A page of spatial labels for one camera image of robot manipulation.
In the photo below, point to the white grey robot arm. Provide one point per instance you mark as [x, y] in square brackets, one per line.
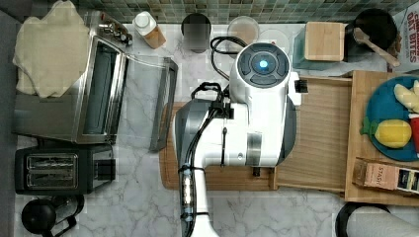
[261, 78]

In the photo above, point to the black utensil pot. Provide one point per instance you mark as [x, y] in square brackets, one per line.
[378, 25]

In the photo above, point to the blue plate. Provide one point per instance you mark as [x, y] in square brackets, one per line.
[383, 105]

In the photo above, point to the wooden spoon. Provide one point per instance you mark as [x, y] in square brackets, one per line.
[363, 38]

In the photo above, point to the red toy item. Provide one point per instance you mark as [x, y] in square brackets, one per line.
[414, 123]

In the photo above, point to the wooden drawer cabinet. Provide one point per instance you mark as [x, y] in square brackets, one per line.
[364, 83]

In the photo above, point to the dark glass cup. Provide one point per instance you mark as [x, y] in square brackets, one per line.
[196, 32]

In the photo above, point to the white round lid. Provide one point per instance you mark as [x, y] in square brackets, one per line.
[276, 37]

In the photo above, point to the yellow toy lemon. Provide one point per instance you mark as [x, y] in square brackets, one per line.
[392, 133]

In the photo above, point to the wooden drawer with knob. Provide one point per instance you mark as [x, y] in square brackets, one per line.
[319, 157]

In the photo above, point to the beige folded cloth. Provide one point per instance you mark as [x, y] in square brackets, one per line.
[51, 53]

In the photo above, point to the oat bites cereal box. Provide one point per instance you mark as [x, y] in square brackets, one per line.
[407, 44]

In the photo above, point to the bamboo cutting board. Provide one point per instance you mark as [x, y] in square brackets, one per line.
[171, 164]

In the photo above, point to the stainless steel toaster oven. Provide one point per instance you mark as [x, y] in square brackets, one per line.
[118, 89]

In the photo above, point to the white cap spice bottle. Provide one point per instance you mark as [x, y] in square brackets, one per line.
[148, 29]

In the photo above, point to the pale toy banana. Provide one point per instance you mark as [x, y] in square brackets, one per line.
[409, 98]

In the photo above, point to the stash tea box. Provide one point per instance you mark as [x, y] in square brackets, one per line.
[385, 177]

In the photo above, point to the glass container bamboo lid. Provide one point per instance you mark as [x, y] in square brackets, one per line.
[319, 46]

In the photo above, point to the clear lidded jar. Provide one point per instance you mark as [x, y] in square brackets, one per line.
[245, 28]

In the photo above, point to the black slot toaster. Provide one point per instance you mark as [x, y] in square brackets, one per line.
[63, 170]

